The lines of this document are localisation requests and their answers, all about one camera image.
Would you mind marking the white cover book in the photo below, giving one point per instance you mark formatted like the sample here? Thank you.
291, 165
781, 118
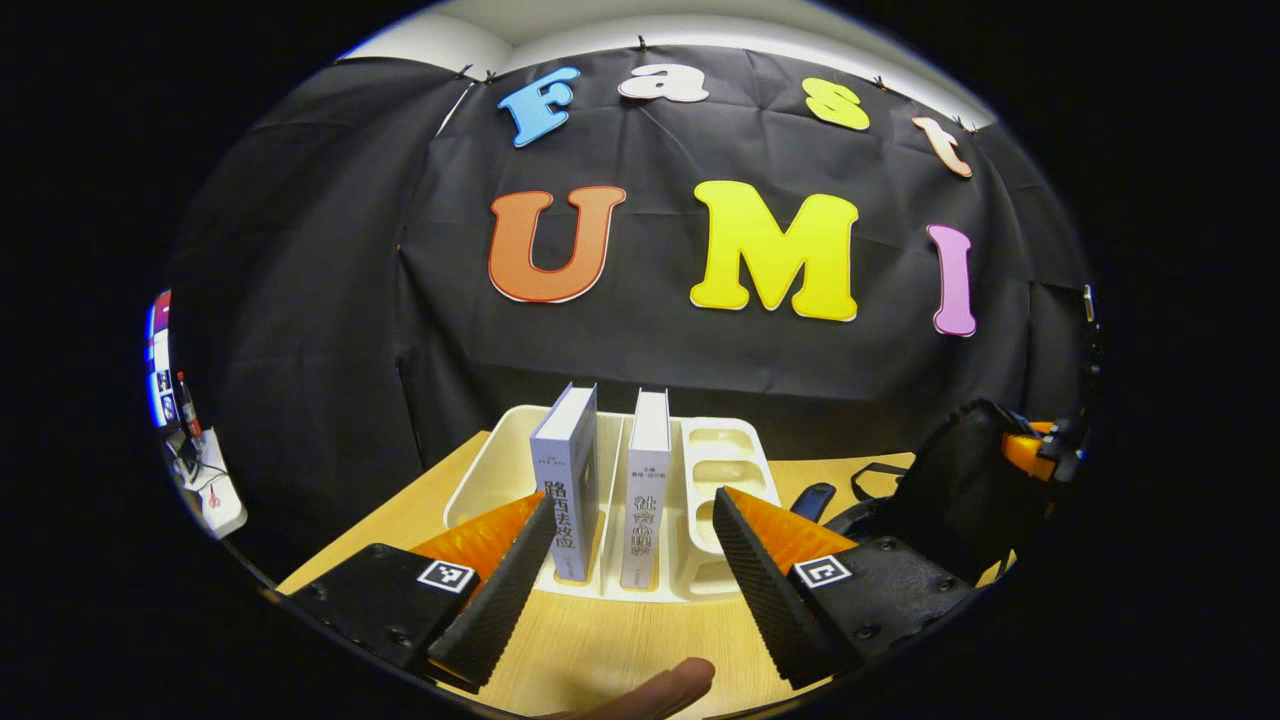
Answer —
648, 470

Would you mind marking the white plastic bookshelf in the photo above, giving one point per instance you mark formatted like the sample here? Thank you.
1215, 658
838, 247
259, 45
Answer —
725, 470

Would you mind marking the grey-blue cover book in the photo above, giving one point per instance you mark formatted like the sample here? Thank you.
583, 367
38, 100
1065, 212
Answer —
565, 450

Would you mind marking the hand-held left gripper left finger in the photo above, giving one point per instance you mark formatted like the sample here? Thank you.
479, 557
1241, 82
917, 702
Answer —
500, 600

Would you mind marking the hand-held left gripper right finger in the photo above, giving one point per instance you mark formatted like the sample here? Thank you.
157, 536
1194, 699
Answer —
770, 600

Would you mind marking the white side table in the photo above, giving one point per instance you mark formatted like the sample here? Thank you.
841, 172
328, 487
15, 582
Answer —
225, 515

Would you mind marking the blue schoolbag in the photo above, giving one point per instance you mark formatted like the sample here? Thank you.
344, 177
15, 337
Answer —
960, 480

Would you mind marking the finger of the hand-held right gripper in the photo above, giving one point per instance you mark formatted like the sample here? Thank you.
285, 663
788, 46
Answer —
1030, 452

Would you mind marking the computer monitor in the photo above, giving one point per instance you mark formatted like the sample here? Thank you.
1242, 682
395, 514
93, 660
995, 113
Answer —
160, 380

